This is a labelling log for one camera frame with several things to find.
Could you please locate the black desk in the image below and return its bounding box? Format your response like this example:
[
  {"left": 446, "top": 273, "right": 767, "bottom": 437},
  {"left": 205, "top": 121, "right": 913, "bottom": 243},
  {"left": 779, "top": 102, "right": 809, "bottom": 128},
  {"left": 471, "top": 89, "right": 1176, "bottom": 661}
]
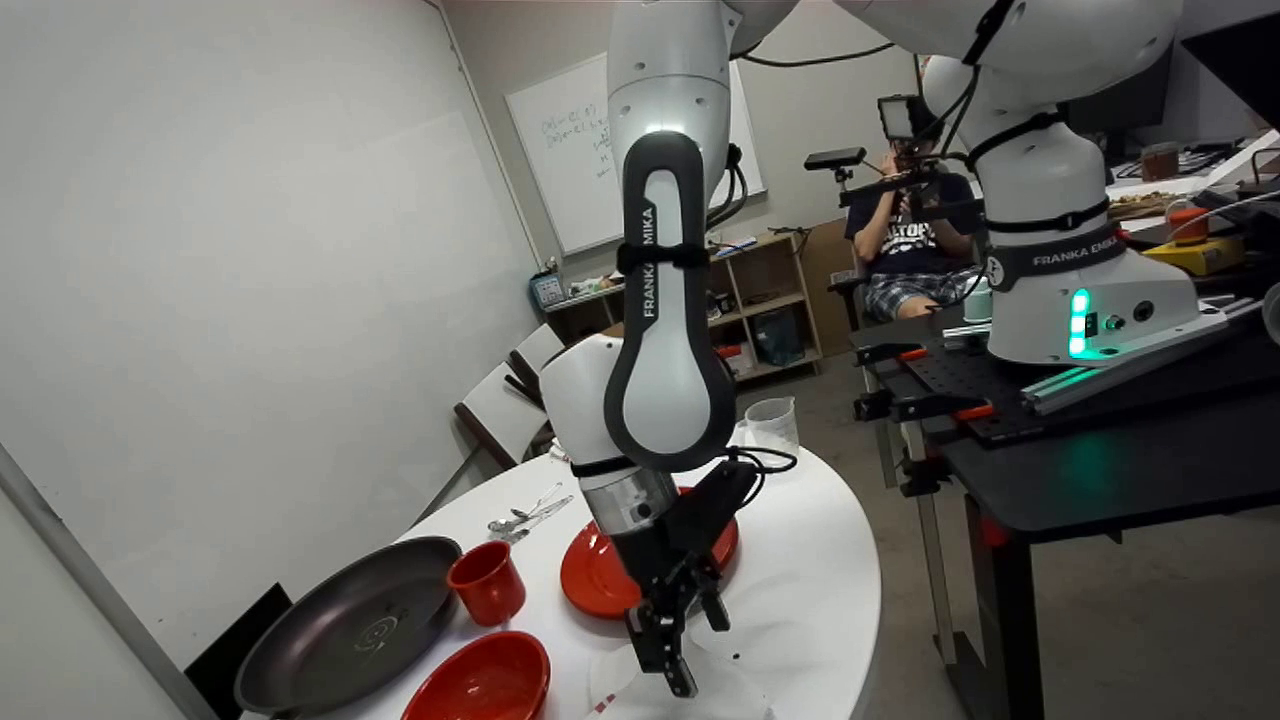
[{"left": 850, "top": 310, "right": 1280, "bottom": 720}]

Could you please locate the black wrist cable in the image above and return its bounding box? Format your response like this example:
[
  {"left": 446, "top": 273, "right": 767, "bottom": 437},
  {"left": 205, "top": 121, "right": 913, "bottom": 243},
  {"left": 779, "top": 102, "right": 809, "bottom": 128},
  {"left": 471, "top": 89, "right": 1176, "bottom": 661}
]
[{"left": 723, "top": 445, "right": 802, "bottom": 518}]

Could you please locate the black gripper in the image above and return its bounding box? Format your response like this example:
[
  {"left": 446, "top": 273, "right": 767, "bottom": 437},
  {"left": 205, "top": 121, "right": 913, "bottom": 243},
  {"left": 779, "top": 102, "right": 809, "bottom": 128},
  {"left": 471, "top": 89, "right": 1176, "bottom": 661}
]
[{"left": 619, "top": 496, "right": 735, "bottom": 699}]

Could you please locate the red mug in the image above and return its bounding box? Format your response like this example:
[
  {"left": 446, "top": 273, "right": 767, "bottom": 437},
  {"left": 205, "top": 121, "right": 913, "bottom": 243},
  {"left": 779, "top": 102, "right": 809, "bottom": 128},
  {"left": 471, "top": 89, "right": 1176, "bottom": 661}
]
[{"left": 445, "top": 535, "right": 532, "bottom": 632}]

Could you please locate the round white pedestal table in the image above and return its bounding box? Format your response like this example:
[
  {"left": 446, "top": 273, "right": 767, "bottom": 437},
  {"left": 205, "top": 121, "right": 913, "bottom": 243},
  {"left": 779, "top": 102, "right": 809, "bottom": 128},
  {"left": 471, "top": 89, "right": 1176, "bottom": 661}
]
[{"left": 237, "top": 445, "right": 889, "bottom": 720}]

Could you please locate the black frying pan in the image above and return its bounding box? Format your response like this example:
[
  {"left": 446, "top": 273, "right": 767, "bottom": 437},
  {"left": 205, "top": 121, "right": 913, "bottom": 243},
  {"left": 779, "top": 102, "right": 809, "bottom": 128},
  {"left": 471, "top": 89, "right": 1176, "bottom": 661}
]
[{"left": 230, "top": 535, "right": 469, "bottom": 720}]

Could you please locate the wall whiteboard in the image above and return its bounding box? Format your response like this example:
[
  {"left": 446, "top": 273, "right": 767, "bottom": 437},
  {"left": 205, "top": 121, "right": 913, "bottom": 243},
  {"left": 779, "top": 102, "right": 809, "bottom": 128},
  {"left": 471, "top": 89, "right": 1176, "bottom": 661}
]
[{"left": 500, "top": 52, "right": 771, "bottom": 261}]

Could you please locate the seated person dark shirt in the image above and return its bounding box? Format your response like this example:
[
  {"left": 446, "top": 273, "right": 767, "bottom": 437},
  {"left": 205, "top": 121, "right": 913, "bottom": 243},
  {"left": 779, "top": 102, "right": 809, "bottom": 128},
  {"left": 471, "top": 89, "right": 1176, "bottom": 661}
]
[{"left": 843, "top": 92, "right": 997, "bottom": 323}]

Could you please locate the aluminium extrusion rail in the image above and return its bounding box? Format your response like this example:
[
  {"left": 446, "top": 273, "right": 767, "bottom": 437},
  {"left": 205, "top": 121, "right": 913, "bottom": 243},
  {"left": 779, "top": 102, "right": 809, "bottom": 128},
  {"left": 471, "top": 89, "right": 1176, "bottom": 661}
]
[{"left": 1018, "top": 297, "right": 1265, "bottom": 413}]

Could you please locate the black orange bar clamp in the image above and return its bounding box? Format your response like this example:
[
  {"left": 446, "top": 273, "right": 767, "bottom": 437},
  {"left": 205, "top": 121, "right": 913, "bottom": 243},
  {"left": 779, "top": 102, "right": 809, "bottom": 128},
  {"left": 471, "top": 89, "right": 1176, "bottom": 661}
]
[
  {"left": 877, "top": 337, "right": 997, "bottom": 389},
  {"left": 850, "top": 378, "right": 1001, "bottom": 430}
]

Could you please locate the red bowl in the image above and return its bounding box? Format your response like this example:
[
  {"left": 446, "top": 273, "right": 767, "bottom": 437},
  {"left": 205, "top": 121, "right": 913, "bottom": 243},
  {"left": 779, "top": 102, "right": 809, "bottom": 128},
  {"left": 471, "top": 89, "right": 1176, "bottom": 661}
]
[{"left": 399, "top": 627, "right": 554, "bottom": 720}]

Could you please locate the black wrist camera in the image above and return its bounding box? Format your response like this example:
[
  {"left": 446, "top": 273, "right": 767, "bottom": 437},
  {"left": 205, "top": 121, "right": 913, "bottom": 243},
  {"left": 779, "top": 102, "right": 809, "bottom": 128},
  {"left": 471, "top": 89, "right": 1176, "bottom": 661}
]
[{"left": 674, "top": 457, "right": 758, "bottom": 535}]

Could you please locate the wooden shelf unit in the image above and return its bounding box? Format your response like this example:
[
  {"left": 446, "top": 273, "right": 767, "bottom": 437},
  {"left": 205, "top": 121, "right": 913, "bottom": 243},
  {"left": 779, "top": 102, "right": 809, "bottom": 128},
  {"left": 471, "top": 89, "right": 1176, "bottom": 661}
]
[{"left": 544, "top": 231, "right": 829, "bottom": 390}]

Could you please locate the red plate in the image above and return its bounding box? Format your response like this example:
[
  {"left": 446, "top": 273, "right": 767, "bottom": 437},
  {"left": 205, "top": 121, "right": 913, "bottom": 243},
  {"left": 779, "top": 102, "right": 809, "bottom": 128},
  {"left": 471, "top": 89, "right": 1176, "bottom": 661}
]
[{"left": 554, "top": 513, "right": 743, "bottom": 625}]

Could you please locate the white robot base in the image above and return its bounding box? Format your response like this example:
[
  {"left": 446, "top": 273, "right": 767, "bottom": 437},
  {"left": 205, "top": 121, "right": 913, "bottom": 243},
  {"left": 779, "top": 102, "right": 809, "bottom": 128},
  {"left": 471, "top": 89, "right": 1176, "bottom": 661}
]
[{"left": 979, "top": 214, "right": 1202, "bottom": 367}]

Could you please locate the metal spoon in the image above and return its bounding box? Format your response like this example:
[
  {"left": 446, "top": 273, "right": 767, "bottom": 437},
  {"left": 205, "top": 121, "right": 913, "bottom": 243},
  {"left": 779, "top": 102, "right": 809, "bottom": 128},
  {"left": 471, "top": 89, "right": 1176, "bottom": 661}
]
[{"left": 512, "top": 488, "right": 581, "bottom": 529}]

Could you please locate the clear plastic measuring cup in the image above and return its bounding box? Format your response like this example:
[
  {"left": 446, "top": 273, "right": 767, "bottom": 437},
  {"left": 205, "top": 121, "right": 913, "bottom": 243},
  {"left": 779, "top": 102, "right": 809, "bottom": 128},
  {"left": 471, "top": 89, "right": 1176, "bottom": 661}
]
[{"left": 735, "top": 390, "right": 802, "bottom": 461}]

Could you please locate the metal fork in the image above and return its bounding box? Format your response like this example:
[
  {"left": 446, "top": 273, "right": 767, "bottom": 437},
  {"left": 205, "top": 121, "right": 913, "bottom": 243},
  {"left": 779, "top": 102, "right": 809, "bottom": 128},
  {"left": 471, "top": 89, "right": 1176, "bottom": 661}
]
[{"left": 484, "top": 503, "right": 563, "bottom": 544}]

